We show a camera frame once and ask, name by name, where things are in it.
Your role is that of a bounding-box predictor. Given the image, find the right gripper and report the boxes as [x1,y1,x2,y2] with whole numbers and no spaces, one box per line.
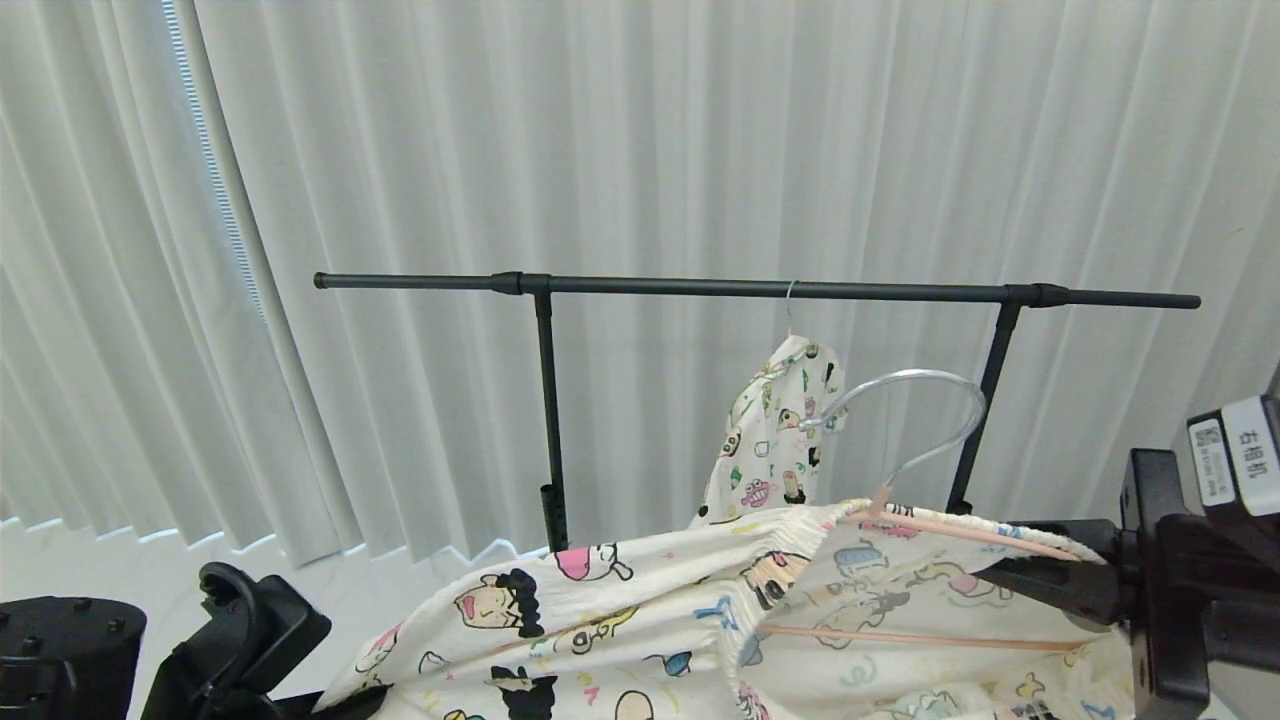
[975,450,1280,720]

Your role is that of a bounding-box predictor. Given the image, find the cream printed garment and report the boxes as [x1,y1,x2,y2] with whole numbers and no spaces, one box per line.
[690,335,847,529]
[315,500,1136,720]

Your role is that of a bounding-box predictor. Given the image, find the black clothes rack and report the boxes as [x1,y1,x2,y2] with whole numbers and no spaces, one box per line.
[315,272,1201,553]

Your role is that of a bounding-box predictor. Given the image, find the white curtain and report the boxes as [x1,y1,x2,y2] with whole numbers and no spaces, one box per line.
[0,0,1280,561]

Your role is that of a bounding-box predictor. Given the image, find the black cable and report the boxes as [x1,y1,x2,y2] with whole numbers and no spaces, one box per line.
[198,562,269,701]

